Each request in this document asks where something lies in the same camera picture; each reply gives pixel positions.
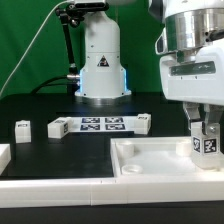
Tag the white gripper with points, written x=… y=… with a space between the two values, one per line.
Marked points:
x=201 y=81

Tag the white square tabletop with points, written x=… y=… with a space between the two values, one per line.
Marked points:
x=157 y=156

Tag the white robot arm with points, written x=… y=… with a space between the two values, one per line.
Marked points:
x=191 y=50

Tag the tag sheet on table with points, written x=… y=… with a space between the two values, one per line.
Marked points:
x=102 y=124

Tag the white left fence piece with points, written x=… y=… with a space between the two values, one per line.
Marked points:
x=5 y=156

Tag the white front fence wall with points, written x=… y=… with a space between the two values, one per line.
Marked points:
x=204 y=186

